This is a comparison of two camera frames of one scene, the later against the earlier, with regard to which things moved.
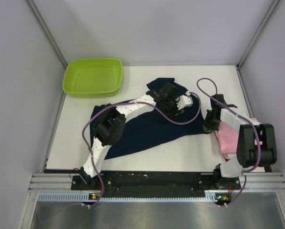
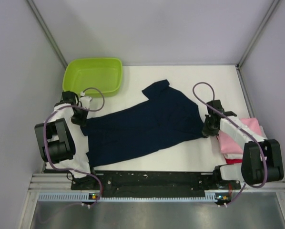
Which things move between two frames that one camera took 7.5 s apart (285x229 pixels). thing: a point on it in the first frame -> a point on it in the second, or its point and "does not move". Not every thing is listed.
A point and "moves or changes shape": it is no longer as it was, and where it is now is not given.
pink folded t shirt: (229, 138) does not move
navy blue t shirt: (148, 128) moves or changes shape
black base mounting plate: (153, 184) does not move
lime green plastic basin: (92, 77) does not move
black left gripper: (175, 112) -> (83, 121)
